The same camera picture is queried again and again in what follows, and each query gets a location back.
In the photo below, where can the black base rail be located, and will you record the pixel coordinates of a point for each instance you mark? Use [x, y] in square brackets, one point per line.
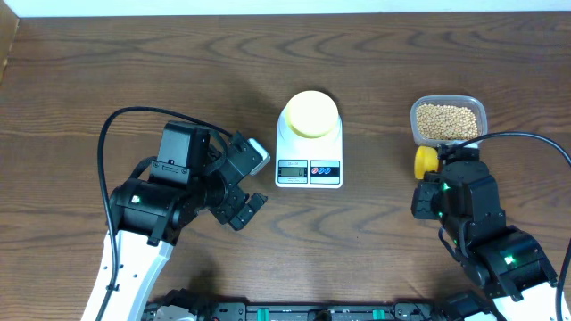
[184, 305]

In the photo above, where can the white digital kitchen scale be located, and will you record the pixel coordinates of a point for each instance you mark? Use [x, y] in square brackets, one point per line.
[303, 162]

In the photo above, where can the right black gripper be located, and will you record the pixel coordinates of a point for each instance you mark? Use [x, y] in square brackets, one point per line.
[420, 206]

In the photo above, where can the pale yellow bowl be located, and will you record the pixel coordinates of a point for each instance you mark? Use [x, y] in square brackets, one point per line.
[311, 114]

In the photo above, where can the clear plastic container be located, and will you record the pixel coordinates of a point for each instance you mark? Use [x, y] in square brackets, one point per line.
[457, 100]

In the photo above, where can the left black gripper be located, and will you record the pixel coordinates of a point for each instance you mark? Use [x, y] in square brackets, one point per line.
[228, 208]

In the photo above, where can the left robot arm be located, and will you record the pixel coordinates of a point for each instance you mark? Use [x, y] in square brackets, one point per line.
[162, 195]

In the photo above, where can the soybeans pile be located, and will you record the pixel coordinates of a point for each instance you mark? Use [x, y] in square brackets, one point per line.
[446, 122]

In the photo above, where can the yellow measuring scoop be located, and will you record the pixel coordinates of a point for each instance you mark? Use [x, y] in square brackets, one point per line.
[426, 160]

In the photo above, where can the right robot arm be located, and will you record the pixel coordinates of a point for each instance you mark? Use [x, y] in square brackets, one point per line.
[506, 263]

